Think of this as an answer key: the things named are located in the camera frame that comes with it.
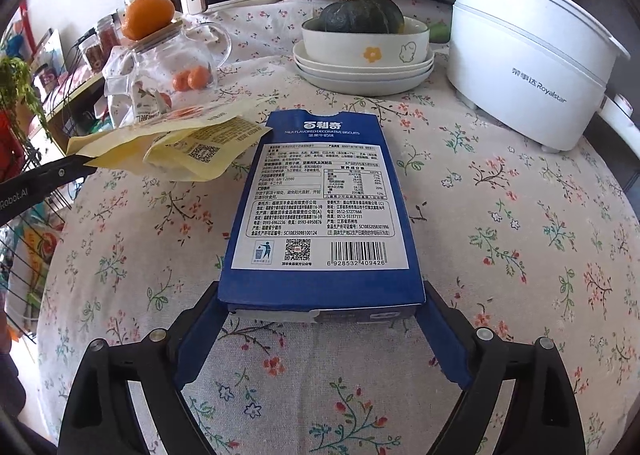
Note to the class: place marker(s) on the dark green kabocha squash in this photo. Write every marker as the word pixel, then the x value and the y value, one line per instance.
pixel 360 12

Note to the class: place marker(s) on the small green object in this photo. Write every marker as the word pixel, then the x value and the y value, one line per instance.
pixel 440 32

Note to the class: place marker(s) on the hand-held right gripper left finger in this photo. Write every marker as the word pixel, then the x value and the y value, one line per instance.
pixel 200 335

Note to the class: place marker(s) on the floral tablecloth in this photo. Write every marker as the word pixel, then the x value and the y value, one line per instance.
pixel 500 235

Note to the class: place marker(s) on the blue biscuit box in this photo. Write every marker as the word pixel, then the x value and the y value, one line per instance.
pixel 320 195

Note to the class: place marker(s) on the clear plastic bag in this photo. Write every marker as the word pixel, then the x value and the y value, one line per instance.
pixel 125 95

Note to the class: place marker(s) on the spice jar red contents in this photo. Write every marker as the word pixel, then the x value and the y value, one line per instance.
pixel 92 55
pixel 109 32

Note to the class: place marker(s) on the white bowl flower print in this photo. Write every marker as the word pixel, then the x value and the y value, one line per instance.
pixel 350 50

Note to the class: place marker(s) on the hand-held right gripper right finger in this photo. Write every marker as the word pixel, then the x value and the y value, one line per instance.
pixel 442 340

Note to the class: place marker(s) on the glass teapot wooden lid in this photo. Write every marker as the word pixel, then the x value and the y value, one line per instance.
pixel 165 52

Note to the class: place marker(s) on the yellow snack pouch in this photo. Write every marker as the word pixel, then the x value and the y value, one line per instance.
pixel 210 150

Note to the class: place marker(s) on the white electric cooking pot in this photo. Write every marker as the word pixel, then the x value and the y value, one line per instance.
pixel 515 50

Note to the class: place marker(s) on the large orange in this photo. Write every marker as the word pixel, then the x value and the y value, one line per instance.
pixel 147 17

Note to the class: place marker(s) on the green leafy plant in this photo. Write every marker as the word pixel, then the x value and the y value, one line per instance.
pixel 20 85

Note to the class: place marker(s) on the small orange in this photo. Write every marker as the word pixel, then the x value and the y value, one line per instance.
pixel 181 81
pixel 199 76

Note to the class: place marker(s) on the wooden shelf board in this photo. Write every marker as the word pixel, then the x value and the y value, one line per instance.
pixel 70 110

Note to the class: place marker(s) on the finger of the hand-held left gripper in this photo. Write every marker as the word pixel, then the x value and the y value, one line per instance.
pixel 70 172

